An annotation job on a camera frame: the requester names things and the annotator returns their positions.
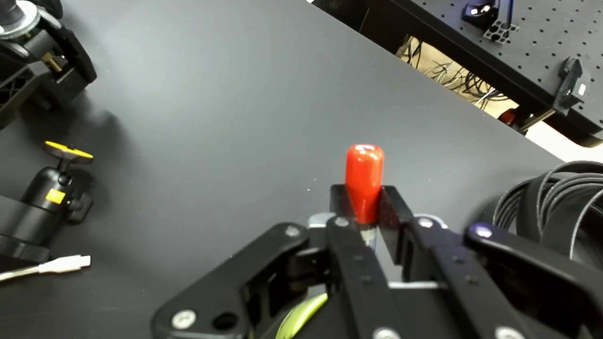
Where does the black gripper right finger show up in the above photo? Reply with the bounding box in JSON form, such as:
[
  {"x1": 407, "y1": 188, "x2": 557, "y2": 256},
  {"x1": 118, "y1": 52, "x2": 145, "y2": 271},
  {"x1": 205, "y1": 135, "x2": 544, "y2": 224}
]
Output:
[{"x1": 378, "y1": 184, "x2": 414, "y2": 263}]

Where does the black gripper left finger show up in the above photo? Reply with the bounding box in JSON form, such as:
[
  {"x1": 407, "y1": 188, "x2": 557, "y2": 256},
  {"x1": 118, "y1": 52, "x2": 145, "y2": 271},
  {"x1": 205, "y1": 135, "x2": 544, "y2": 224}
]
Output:
[{"x1": 329, "y1": 184, "x2": 356, "y2": 229}]

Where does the orange capped grey pen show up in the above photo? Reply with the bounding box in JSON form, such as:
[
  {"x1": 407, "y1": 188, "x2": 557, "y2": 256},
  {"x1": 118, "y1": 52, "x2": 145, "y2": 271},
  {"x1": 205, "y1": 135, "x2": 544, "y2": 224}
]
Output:
[{"x1": 344, "y1": 143, "x2": 384, "y2": 246}]

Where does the black optical breadboard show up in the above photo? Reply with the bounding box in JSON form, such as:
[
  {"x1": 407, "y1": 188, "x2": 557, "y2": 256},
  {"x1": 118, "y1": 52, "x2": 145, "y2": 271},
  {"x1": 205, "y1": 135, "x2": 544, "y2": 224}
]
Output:
[{"x1": 309, "y1": 0, "x2": 603, "y2": 143}]

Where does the coiled black cable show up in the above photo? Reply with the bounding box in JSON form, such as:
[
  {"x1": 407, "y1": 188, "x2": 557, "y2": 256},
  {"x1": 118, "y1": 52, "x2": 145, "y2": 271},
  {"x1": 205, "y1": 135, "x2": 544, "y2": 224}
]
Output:
[{"x1": 482, "y1": 160, "x2": 603, "y2": 265}]

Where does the black post clamp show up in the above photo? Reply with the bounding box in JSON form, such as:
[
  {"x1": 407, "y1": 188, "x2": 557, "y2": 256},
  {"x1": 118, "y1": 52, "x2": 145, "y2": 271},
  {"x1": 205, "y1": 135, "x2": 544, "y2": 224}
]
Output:
[{"x1": 518, "y1": 56, "x2": 587, "y2": 133}]

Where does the white cable bundle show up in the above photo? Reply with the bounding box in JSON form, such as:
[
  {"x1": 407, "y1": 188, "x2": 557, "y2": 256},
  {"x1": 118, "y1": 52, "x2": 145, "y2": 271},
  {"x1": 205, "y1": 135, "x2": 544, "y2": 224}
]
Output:
[{"x1": 0, "y1": 252, "x2": 94, "y2": 284}]

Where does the yellow topped ball head mount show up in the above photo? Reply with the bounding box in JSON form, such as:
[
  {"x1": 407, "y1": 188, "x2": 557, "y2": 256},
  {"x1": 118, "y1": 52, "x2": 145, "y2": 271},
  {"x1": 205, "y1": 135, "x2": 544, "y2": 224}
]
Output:
[{"x1": 0, "y1": 139, "x2": 94, "y2": 269}]

